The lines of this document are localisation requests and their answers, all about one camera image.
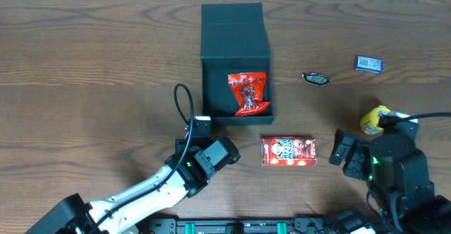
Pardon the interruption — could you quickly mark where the yellow Mentos bottle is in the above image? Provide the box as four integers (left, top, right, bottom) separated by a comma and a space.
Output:
359, 105, 390, 135

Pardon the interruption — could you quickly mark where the orange Hacks candy bag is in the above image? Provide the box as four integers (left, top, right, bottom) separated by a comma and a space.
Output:
228, 72, 271, 117

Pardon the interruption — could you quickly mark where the black gift box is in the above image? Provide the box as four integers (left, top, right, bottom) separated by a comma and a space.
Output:
200, 3, 275, 126

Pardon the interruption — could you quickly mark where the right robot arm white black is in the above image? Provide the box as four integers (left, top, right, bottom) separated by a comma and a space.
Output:
329, 121, 450, 233

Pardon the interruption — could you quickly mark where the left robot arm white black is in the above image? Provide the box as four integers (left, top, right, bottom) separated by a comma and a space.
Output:
26, 134, 240, 234

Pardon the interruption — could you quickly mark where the red Hello Panda box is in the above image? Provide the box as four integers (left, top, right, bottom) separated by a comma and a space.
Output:
261, 136, 317, 166

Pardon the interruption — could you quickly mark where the small dark snack wrapper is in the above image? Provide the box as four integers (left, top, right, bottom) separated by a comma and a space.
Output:
302, 72, 330, 86

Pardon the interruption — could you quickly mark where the small blue barcode box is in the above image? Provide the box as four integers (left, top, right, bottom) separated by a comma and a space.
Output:
354, 56, 383, 74

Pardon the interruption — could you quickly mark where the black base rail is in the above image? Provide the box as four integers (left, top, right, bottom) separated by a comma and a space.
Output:
137, 217, 326, 234

